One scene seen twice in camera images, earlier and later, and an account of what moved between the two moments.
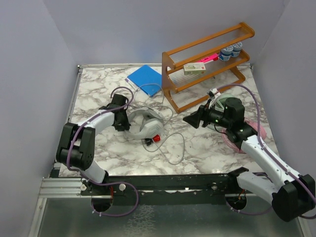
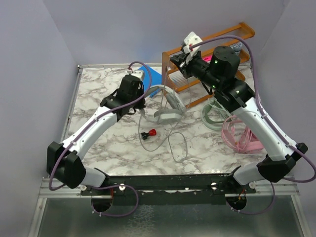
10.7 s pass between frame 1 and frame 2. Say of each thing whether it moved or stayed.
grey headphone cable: moved
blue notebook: stayed
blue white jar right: stayed
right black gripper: moved
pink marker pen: stayed
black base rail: stayed
